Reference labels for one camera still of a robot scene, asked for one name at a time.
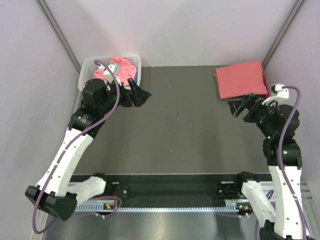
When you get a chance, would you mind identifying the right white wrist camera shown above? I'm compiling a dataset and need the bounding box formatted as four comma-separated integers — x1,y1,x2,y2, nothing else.
262,83,290,106

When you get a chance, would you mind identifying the white plastic basket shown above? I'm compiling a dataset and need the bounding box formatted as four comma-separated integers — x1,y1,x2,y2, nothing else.
77,54,142,91

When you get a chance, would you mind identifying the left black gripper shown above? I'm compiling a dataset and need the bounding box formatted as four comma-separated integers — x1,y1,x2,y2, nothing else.
98,78,151,114

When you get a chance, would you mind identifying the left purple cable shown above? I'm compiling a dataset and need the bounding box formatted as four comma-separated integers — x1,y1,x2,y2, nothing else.
32,59,123,235

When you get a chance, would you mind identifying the slotted grey cable duct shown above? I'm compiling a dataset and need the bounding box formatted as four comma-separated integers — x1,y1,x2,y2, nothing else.
75,200,252,213

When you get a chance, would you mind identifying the pink t shirt in basket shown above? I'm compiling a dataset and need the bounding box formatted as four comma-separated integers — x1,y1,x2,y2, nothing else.
93,56,137,89

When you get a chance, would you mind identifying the folded red t shirt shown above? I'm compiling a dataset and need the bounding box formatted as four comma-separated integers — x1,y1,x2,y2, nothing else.
263,75,270,98

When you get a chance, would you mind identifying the salmon pink t shirt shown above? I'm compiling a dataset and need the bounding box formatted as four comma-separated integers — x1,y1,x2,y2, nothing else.
214,60,267,99

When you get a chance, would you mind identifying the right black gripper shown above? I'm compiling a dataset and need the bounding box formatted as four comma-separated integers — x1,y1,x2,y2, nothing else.
227,92,278,137

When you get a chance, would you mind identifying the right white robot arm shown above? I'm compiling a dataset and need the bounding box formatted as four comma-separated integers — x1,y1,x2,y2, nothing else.
218,94,312,240

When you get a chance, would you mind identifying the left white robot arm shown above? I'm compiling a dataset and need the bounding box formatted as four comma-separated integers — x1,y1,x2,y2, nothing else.
25,78,152,221

